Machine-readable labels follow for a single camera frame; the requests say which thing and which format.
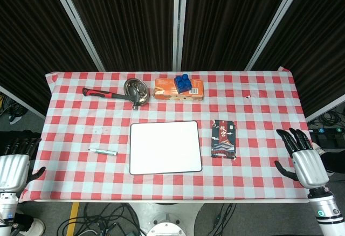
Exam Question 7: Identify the black floor cables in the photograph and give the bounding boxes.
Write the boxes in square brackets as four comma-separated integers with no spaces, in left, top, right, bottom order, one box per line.
[56,203,141,236]

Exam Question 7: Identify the stainless steel bowl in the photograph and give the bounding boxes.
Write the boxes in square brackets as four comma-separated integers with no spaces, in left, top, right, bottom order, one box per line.
[123,78,150,106]

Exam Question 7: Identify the dark illustrated palace box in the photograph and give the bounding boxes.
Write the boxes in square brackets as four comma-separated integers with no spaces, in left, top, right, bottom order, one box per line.
[210,119,238,160]

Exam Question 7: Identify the red black handled hammer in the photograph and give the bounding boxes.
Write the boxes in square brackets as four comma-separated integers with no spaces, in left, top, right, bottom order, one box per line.
[82,87,141,110]

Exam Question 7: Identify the orange cardboard snack box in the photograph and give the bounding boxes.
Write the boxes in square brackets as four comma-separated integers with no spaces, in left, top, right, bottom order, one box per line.
[151,78,204,102]

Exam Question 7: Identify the green whiteboard marker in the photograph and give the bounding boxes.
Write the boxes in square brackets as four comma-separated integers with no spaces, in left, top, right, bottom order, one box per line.
[89,148,119,156]

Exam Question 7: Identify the white sneaker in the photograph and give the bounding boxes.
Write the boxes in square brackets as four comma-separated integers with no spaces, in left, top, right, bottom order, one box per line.
[15,218,45,236]

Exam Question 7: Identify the dark folding partition screen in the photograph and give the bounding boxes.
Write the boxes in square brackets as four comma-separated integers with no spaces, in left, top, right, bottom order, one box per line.
[0,0,345,122]

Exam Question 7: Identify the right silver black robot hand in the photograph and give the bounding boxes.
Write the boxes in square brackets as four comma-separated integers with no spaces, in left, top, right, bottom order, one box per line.
[274,128,330,189]

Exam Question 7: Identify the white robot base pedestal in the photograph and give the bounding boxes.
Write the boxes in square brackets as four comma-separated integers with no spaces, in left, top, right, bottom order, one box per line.
[129,203,205,236]

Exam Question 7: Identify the white board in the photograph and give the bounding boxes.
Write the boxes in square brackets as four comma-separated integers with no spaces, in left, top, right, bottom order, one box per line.
[129,120,203,176]

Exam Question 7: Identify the blue toy building block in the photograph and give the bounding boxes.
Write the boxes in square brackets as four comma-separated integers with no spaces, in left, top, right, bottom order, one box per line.
[174,73,191,94]

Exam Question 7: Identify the red white checkered tablecloth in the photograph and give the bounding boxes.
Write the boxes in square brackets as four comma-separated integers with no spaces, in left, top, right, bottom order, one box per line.
[19,70,313,203]

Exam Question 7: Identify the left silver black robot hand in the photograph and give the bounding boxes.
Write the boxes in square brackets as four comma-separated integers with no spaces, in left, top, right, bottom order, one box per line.
[0,137,46,193]

